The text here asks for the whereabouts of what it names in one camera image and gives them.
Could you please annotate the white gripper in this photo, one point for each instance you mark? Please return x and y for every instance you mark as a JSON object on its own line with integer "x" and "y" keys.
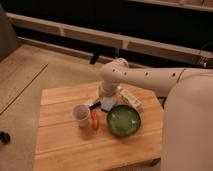
{"x": 106, "y": 93}

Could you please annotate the orange pepper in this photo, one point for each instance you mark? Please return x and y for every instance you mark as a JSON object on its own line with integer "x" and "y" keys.
{"x": 95, "y": 119}

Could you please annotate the white paper cup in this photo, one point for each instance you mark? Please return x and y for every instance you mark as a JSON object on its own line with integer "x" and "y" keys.
{"x": 81, "y": 114}

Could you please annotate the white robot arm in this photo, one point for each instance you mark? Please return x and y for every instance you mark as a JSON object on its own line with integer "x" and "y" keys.
{"x": 187, "y": 134}

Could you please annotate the green ceramic bowl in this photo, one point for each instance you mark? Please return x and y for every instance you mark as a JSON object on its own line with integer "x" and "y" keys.
{"x": 123, "y": 120}

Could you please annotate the blue sponge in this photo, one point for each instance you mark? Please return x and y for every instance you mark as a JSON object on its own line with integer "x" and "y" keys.
{"x": 107, "y": 104}

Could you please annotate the white packaged snack bar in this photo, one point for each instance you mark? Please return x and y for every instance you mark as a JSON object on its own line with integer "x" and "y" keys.
{"x": 129, "y": 98}

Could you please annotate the black and white remote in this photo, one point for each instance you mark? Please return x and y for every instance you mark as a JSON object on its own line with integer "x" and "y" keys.
{"x": 93, "y": 104}

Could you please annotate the wooden table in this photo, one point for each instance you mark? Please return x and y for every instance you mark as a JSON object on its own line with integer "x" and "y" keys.
{"x": 63, "y": 146}

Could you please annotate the black object on floor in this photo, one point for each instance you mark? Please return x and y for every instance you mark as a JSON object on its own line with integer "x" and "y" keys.
{"x": 4, "y": 137}

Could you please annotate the white shelf rail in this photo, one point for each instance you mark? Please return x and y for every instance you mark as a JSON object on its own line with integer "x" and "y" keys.
{"x": 108, "y": 39}

